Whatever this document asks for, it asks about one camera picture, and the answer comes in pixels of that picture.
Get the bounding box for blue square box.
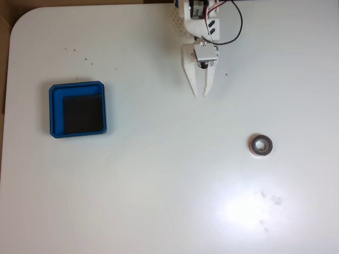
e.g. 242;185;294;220
48;80;108;139

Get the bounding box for white square camera box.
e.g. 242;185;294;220
193;44;217;63

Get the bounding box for white perforated base plate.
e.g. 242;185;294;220
169;6;186;38

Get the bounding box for red servo wire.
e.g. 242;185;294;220
205;0;229;29

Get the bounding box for black camera cable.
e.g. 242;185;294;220
201;0;244;46

